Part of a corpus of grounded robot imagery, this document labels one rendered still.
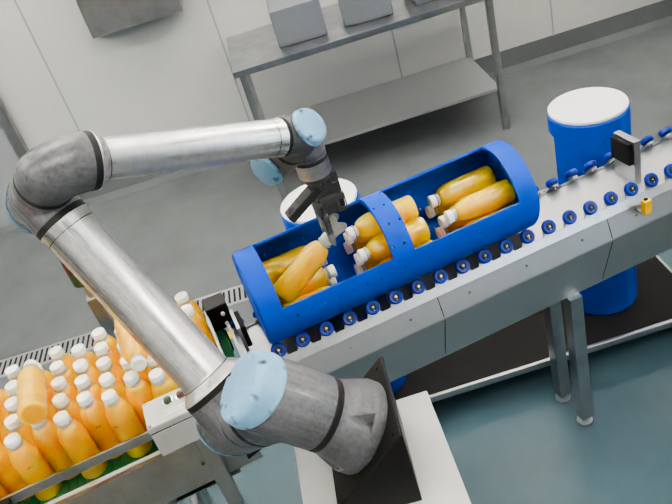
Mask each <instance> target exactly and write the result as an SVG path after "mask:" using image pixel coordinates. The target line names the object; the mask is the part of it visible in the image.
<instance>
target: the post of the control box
mask: <svg viewBox="0 0 672 504"><path fill-rule="evenodd" d="M194 442H195V444H196V446H197V448H198V449H199V451H200V453H201V455H202V457H203V459H204V461H205V462H206V464H207V466H208V468H209V470H210V472H211V474H212V475H213V477H214V479H215V481H216V483H217V485H218V487H219V488H220V490H221V492H222V494H223V496H224V498H225V500H226V501H227V503H228V504H246V503H245V501H244V499H243V497H242V495H241V493H240V491H239V489H238V487H237V485H236V483H235V481H234V479H233V477H232V476H231V474H230V472H229V470H228V468H227V466H226V464H225V462H224V460H223V458H222V456H221V455H220V454H217V453H215V452H213V451H211V450H210V449H209V448H208V447H207V446H206V445H205V444H204V443H203V442H202V441H201V439H198V440H196V441H194Z"/></svg>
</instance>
